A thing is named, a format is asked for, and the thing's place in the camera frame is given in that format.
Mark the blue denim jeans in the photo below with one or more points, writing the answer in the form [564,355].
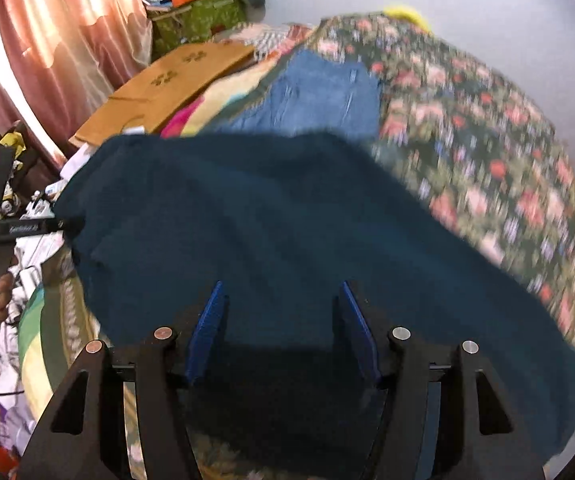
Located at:
[312,95]

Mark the person's left hand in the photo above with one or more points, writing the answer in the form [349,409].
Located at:
[3,292]

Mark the yellow cloth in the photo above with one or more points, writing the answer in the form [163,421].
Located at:
[410,14]

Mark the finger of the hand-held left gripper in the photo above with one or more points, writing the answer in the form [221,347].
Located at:
[71,225]

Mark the green striped cloth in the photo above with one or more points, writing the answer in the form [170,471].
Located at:
[52,340]

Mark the green patterned bag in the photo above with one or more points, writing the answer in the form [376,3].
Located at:
[197,20]

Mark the pink striped curtain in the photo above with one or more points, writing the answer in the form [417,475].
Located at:
[52,50]

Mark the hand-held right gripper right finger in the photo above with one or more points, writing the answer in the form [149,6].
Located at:
[360,332]

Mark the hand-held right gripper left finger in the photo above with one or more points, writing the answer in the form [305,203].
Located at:
[207,332]

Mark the floral bed blanket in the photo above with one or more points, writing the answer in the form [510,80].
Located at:
[467,155]

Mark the dark teal pants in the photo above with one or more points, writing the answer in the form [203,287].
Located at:
[287,220]

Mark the cream and pink cloth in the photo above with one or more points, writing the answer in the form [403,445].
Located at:
[217,100]

